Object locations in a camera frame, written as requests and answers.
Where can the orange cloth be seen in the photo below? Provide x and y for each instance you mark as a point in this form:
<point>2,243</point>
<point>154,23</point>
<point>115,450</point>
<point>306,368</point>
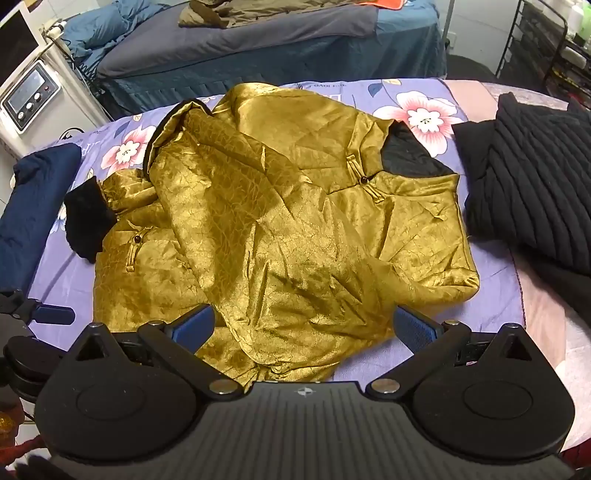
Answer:
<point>393,5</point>

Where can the light blue duvet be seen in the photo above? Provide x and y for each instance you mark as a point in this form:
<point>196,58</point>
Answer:
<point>89,36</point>

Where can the black wire rack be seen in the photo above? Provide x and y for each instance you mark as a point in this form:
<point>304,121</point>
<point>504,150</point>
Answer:
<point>539,56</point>

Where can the grey blanket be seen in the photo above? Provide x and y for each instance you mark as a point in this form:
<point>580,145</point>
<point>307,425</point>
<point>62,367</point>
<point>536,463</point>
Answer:
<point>160,44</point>

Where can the navy blue folded garment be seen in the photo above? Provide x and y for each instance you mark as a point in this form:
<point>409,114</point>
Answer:
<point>42,180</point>

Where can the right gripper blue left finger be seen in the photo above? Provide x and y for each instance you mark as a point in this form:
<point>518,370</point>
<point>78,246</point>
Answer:
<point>173,346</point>

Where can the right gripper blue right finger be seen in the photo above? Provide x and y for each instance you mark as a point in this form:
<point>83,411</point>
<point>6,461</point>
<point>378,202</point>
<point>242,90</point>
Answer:
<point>434,346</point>

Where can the white machine with screen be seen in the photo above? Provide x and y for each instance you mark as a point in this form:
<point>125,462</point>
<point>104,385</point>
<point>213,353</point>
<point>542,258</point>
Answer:
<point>43,98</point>

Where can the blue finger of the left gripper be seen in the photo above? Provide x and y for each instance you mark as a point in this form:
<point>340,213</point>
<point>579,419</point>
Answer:
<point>52,315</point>

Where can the black quilted jacket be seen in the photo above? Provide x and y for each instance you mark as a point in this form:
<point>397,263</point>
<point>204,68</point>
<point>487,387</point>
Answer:
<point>528,173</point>

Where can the olive green jacket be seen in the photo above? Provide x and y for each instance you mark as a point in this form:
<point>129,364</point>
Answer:
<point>229,14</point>

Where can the gold satin jacket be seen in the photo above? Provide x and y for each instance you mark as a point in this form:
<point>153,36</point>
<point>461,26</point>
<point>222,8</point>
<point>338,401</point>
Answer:
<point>301,221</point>

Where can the blue covered bed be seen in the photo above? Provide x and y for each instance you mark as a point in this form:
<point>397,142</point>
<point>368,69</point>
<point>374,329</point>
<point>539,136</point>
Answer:
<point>406,43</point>

